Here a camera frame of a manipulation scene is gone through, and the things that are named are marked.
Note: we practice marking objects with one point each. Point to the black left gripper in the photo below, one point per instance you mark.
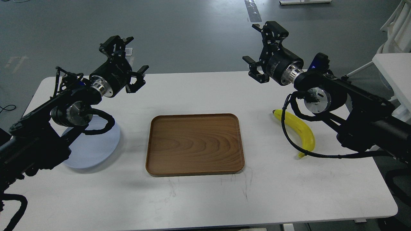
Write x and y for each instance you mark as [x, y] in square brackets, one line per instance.
[116, 72]

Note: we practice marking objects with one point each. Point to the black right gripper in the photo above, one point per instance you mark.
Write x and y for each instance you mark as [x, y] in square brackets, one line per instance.
[275, 57]

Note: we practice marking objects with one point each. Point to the light blue round plate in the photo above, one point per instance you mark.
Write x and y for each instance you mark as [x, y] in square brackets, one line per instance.
[90, 150]

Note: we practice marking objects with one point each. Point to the yellow banana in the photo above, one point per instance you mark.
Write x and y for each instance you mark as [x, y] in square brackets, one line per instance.
[300, 128]

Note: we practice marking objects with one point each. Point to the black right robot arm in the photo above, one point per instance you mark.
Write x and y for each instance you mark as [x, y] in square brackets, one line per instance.
[363, 121]

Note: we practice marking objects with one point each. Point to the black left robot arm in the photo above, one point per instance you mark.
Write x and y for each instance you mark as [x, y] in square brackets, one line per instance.
[41, 139]

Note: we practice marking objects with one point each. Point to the brown wooden tray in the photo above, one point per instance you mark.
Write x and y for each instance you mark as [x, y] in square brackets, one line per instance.
[200, 144]

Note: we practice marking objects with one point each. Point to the white side table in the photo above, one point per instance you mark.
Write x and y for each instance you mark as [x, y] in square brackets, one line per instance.
[396, 69]

